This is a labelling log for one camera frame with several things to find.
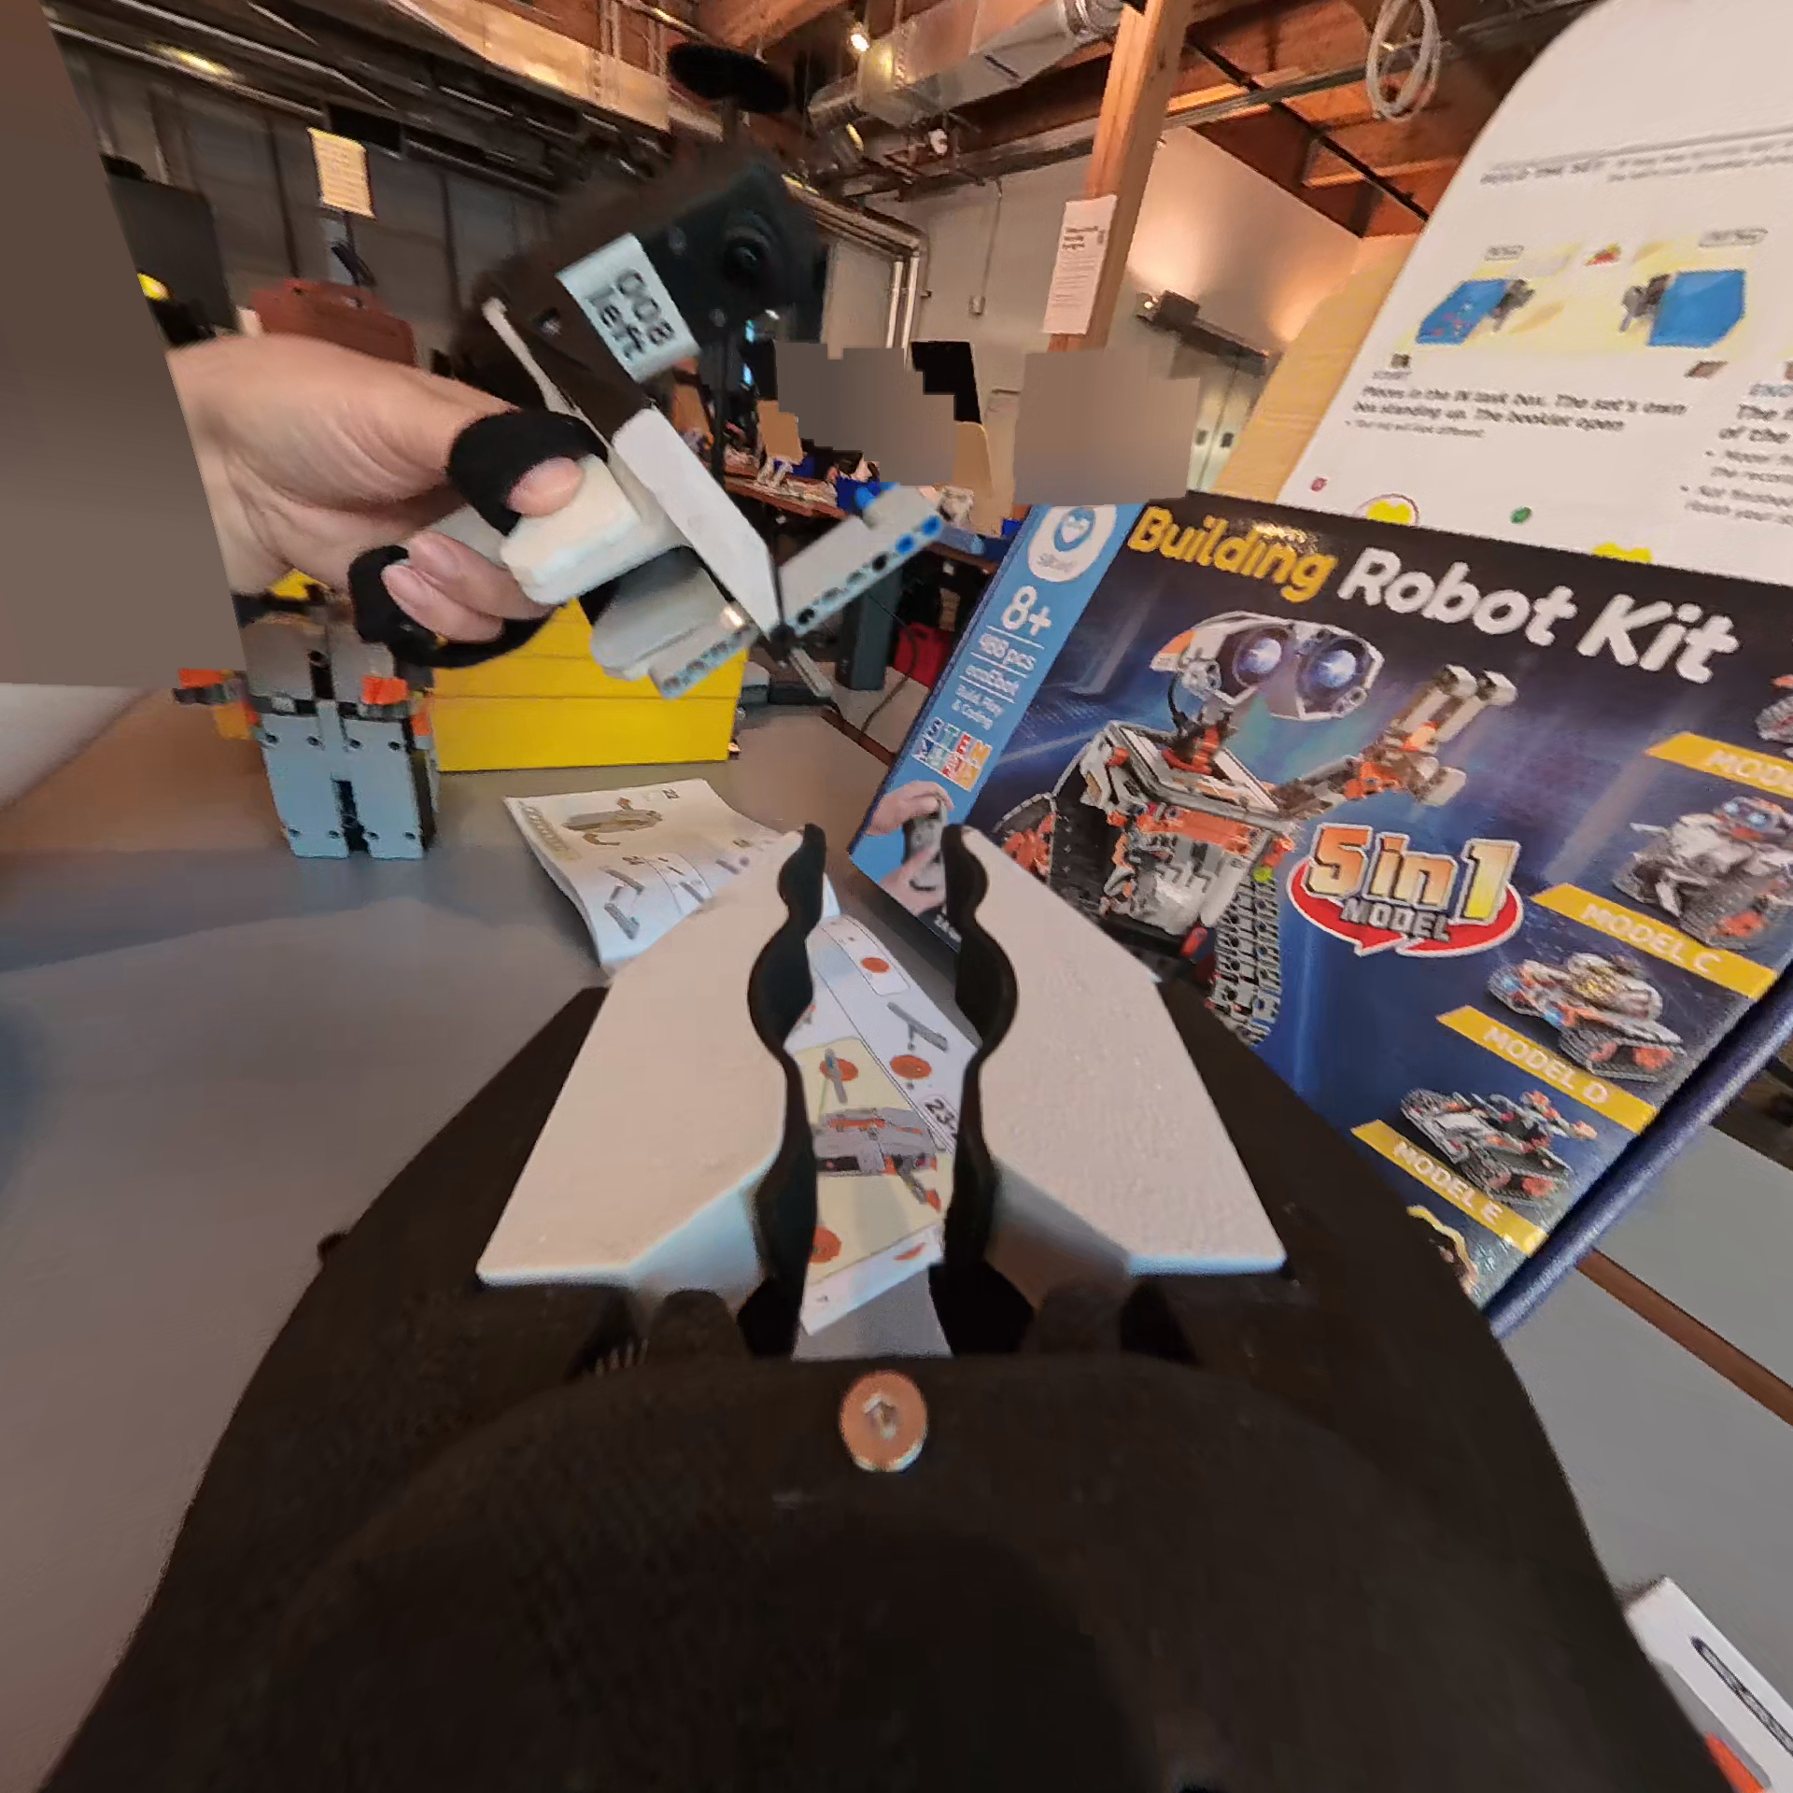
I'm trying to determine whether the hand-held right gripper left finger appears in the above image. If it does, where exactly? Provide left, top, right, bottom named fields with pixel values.
left=477, top=827, right=843, bottom=1357

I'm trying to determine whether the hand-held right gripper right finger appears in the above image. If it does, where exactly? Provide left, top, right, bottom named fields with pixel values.
left=940, top=827, right=1287, bottom=1357

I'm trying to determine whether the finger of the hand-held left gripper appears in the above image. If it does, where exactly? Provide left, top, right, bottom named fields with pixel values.
left=610, top=403, right=781, bottom=636
left=585, top=551, right=754, bottom=701

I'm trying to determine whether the grey perforated toy beam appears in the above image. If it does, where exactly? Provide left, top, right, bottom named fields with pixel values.
left=773, top=485, right=948, bottom=638

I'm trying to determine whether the grey desk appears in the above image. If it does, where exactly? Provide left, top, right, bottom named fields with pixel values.
left=0, top=688, right=1793, bottom=1793

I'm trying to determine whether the person's left hand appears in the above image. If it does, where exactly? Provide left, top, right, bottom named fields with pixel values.
left=169, top=334, right=591, bottom=638

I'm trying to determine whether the yellow plastic bin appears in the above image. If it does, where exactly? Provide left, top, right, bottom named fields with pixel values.
left=274, top=568, right=752, bottom=773

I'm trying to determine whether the open instruction booklet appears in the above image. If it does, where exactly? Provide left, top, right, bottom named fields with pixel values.
left=505, top=780, right=982, bottom=1333

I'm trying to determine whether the grey toy robot assembly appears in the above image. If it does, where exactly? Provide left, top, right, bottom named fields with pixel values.
left=175, top=589, right=440, bottom=861

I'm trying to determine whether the dark blue toy kit box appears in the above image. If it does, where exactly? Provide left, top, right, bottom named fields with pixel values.
left=848, top=491, right=1793, bottom=1333

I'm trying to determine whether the white instruction board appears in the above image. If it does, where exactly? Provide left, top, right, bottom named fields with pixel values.
left=1233, top=0, right=1793, bottom=592

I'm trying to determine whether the silver air duct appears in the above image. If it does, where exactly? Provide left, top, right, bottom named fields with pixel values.
left=805, top=0, right=1123, bottom=134

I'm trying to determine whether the wooden post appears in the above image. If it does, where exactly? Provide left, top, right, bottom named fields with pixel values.
left=1051, top=0, right=1195, bottom=352

